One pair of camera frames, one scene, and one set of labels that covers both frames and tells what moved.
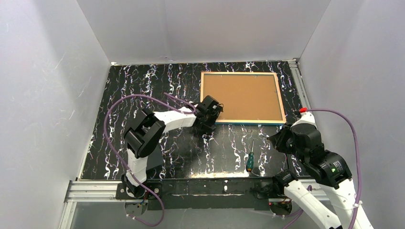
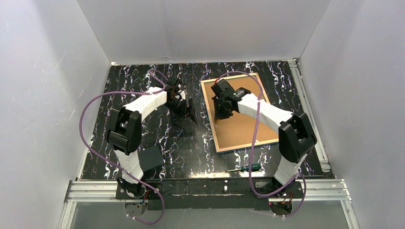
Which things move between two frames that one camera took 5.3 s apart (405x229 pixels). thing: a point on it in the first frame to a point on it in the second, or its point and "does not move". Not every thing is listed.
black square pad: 156,159 does not move
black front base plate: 202,194 does not move
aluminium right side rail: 300,82 does not move
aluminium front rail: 80,190 does not move
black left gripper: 214,111 to 182,107
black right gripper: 278,142 to 220,109
